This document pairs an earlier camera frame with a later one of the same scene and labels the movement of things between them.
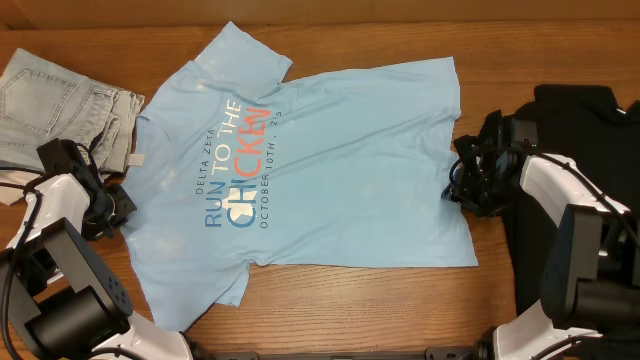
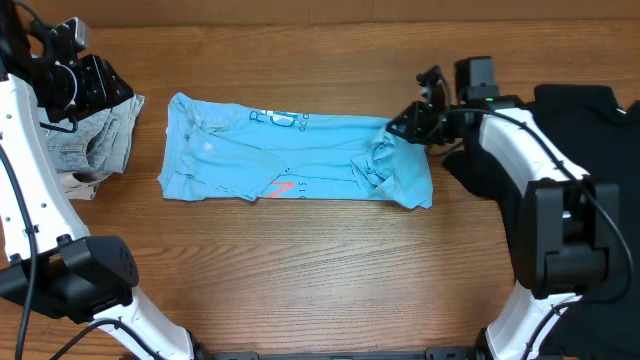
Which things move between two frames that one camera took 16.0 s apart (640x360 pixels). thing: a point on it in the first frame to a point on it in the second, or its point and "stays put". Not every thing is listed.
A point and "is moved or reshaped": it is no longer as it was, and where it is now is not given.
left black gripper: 116,206 to 113,88
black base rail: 478,351 stays put
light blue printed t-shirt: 355,169 is moved or reshaped
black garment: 584,131 stays put
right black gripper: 467,181 to 417,120
